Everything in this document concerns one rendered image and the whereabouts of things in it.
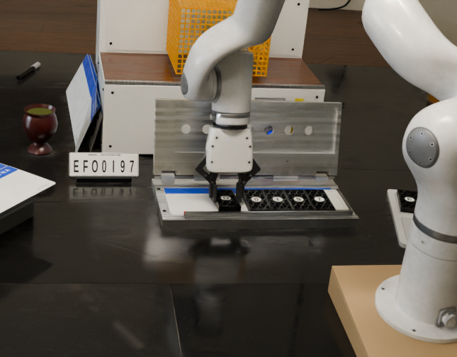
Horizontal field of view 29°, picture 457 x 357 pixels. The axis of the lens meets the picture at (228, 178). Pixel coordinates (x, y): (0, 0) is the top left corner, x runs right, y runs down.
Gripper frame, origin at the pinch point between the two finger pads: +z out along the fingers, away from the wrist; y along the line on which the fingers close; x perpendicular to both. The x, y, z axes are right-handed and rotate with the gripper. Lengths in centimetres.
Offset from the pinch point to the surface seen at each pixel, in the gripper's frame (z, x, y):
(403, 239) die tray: 6.9, -13.2, 37.0
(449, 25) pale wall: -28, 177, 133
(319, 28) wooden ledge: -26, 148, 66
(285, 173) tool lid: -2.0, 10.6, 16.4
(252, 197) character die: 1.4, 1.5, 6.4
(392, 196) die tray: 2.6, 6.5, 42.1
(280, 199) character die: 1.6, 0.4, 12.7
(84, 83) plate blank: -15, 58, -28
